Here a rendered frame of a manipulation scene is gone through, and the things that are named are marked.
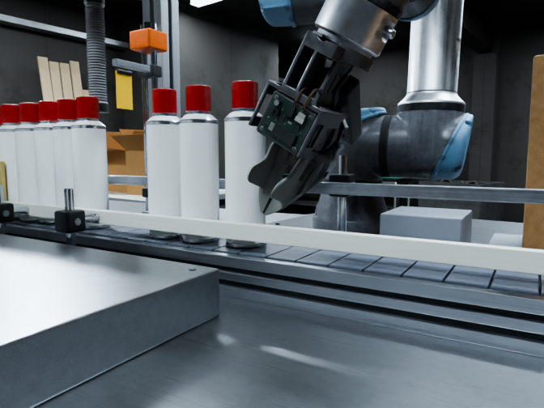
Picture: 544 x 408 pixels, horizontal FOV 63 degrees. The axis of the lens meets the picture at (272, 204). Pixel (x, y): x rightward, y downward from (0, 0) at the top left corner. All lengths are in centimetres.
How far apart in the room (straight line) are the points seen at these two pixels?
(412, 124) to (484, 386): 53
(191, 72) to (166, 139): 523
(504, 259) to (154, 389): 30
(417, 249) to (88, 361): 30
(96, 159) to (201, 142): 22
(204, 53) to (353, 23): 560
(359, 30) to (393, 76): 740
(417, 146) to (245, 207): 37
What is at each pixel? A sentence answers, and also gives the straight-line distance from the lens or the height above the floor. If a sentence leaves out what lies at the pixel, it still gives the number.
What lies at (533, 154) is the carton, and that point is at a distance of 67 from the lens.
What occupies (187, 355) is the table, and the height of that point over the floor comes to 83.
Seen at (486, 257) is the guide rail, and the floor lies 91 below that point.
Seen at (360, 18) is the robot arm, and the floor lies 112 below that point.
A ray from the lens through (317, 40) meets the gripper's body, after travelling 46.
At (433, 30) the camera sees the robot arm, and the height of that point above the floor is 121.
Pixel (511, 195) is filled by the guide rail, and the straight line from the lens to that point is 50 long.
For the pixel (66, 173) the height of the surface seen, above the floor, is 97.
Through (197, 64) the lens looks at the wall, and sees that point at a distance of 594.
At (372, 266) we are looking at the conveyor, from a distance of 48.
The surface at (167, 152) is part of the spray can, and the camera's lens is 62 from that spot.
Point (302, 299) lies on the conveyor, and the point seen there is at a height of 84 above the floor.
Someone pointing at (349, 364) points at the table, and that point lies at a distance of 38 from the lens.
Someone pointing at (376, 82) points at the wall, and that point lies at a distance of 797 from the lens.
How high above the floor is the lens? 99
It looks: 6 degrees down
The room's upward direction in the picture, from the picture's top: straight up
